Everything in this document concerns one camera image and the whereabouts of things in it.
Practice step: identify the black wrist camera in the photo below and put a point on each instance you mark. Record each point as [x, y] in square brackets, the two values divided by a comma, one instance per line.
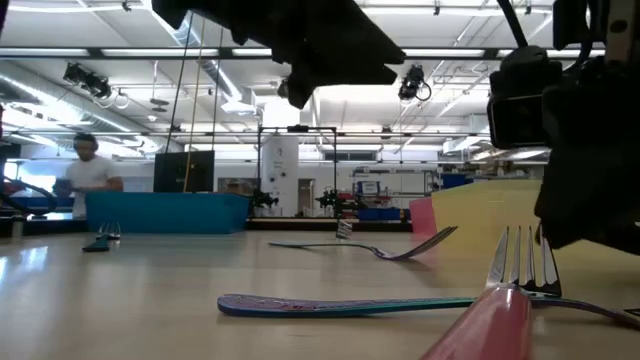
[520, 115]

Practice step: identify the round metal ceiling duct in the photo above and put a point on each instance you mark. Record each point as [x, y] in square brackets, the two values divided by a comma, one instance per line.
[220, 75]

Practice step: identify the hanging black monitor panel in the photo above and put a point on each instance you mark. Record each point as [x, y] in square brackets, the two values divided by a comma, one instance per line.
[175, 172]

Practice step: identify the silver insulated ceiling duct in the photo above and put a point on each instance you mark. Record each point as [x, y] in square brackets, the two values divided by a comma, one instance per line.
[30, 85]

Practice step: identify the blue container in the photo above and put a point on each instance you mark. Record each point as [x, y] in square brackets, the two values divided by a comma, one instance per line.
[455, 181]

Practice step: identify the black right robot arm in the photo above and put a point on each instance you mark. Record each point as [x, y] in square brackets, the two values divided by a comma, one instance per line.
[575, 25]

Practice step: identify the blue plastic bin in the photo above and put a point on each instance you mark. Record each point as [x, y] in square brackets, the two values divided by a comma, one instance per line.
[165, 212]

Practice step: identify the yellow plastic bin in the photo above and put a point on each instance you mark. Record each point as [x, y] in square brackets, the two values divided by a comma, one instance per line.
[480, 210]

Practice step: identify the red plastic bin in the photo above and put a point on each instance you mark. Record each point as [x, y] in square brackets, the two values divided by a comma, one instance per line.
[422, 217]

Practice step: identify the long ceiling light strip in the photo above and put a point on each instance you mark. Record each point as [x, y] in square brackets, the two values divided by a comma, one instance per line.
[150, 52]

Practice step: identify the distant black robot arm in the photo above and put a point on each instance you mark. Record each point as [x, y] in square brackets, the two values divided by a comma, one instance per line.
[262, 200]
[332, 199]

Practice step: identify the iridescent blue fork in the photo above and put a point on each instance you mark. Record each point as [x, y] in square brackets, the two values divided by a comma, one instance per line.
[300, 306]
[434, 239]

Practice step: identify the white round pillar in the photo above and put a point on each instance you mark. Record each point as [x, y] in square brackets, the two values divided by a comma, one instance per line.
[280, 165]

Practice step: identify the black aluminium table frame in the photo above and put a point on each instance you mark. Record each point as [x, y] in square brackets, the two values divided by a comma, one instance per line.
[300, 225]

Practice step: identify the blue crate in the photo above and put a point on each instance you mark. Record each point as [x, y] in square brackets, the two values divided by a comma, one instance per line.
[377, 214]

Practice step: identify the black ceiling camera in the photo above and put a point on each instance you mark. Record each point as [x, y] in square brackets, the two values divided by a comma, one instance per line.
[92, 85]
[411, 82]

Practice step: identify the black fork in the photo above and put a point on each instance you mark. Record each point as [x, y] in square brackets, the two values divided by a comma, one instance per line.
[97, 245]

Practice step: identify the person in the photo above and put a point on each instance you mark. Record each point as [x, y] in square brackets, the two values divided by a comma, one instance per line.
[90, 175]

